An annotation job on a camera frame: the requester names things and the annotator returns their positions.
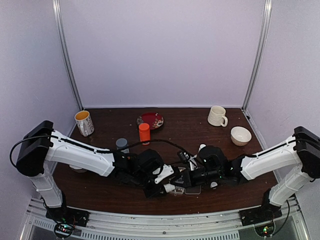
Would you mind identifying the white bottle cap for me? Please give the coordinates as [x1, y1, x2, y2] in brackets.
[210, 182, 218, 189]

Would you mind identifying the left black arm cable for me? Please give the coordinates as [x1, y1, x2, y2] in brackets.
[9, 133, 191, 173]

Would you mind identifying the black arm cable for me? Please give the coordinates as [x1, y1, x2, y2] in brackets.
[9, 133, 191, 173]
[249, 132, 320, 231]

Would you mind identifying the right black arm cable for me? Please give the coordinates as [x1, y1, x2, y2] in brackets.
[249, 132, 320, 231]

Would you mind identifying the clear plastic pill organizer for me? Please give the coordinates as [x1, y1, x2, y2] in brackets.
[171, 186, 202, 195]

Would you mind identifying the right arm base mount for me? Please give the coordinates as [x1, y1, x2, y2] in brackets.
[239, 203, 282, 238]

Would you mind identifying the grey lid pill bottle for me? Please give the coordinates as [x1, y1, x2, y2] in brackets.
[115, 138, 130, 154]

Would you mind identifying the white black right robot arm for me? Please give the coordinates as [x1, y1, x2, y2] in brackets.
[170, 126, 320, 221]

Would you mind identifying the white scalloped bowl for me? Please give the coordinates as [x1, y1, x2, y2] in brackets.
[69, 165, 87, 173]

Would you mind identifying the aluminium frame post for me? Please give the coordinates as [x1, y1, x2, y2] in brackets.
[241, 0, 273, 112]
[52, 0, 84, 110]

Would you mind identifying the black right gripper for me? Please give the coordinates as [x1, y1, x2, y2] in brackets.
[170, 167, 222, 190]

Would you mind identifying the yellow interior patterned mug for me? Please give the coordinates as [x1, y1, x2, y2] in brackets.
[74, 110, 95, 137]

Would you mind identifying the orange pill bottle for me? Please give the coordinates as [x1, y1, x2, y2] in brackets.
[138, 123, 151, 145]

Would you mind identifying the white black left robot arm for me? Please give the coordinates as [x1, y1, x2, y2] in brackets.
[12, 120, 175, 222]

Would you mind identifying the small white bowl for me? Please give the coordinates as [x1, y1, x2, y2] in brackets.
[230, 126, 252, 147]

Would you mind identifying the cream ribbed mug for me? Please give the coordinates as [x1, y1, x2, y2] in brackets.
[207, 105, 228, 127]

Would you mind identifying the left aluminium frame post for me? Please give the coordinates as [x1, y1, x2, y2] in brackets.
[52, 0, 84, 110]

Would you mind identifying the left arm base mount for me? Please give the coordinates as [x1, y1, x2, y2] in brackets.
[43, 201, 90, 240]

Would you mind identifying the red floral plate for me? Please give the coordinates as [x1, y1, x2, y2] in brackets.
[136, 112, 165, 131]

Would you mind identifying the right aluminium frame post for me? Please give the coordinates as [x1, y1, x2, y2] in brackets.
[241, 0, 273, 112]

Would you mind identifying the white pill bottle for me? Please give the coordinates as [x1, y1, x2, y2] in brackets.
[198, 143, 206, 151]
[163, 183, 176, 193]

